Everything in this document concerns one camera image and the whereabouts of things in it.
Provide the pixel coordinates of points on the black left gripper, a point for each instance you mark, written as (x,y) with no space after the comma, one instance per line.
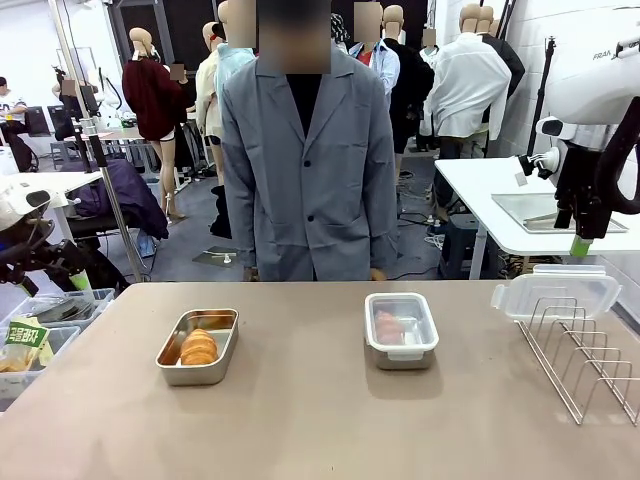
(65,260)

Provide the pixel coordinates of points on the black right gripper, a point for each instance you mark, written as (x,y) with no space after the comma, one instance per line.
(587,200)

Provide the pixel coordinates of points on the perforated metal baking tray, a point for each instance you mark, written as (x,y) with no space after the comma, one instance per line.
(520,205)

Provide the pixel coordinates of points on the golden croissant bread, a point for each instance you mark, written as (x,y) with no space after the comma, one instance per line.
(390,327)
(199,347)

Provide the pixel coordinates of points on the clear plastic clip lid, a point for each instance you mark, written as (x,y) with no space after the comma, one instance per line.
(555,295)
(402,353)

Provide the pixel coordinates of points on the rectangular stainless steel container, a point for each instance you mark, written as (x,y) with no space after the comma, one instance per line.
(400,365)
(200,375)

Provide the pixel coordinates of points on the person's left forearm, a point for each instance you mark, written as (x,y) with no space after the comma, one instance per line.
(385,235)

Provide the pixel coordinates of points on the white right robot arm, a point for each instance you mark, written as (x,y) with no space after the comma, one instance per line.
(590,85)

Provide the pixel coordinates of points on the person's right forearm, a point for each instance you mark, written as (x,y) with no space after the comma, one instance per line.
(237,235)

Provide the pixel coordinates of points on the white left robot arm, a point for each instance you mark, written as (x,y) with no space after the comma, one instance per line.
(20,200)

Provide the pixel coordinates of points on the person's right hand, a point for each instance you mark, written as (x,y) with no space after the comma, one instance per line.
(251,275)

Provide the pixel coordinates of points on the person's left hand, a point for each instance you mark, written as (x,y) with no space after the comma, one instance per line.
(378,275)

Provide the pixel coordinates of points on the clear plastic storage bin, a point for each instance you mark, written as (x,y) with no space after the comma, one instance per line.
(100,300)
(65,340)

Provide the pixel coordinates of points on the green snack bag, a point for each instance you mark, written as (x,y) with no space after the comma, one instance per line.
(25,336)

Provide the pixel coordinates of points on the slanted metal pole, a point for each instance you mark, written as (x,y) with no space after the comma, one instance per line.
(120,215)

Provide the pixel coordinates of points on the purple cloth on chair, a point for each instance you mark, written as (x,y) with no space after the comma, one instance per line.
(130,195)

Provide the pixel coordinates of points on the white desk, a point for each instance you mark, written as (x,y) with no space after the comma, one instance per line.
(75,180)

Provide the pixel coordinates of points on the white side table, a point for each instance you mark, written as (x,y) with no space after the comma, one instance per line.
(480,200)

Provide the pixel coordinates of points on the dark grey stool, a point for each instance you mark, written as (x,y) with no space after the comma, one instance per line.
(457,245)

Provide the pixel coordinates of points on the metal floor plate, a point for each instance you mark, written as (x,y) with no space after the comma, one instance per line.
(210,257)

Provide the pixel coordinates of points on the seated person in black top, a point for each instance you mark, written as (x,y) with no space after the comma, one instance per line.
(67,110)

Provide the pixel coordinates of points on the black tripod stand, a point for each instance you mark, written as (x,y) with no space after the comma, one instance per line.
(548,75)

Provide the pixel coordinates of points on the seated person in white t-shirt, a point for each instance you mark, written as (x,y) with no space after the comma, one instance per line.
(12,107)

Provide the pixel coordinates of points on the mannequin in maroon sweater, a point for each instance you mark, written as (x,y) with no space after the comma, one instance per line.
(150,100)

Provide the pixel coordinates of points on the mannequin in black jacket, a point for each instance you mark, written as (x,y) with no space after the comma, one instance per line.
(512,60)

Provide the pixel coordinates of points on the mannequin in white shirt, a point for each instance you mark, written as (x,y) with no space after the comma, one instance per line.
(465,85)

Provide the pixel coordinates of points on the standing person in dark clothes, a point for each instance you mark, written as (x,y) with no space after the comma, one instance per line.
(184,95)

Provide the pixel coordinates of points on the mannequin in cream clothes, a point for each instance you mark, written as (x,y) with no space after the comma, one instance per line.
(207,95)

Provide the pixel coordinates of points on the mannequin in black dress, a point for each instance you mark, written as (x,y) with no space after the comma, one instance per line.
(410,85)

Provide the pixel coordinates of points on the person in grey blazer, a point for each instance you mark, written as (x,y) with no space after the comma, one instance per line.
(310,175)

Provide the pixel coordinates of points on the person in light blue shirt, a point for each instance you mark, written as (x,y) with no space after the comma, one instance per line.
(387,70)

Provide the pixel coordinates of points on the mannequin in pale blue top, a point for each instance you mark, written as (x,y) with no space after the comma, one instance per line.
(231,60)

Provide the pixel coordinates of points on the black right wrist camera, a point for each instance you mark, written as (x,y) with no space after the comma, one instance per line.
(564,215)

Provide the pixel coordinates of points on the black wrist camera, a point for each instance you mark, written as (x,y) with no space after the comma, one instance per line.
(22,285)
(564,215)

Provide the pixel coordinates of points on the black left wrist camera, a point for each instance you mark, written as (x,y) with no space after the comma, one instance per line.
(22,285)

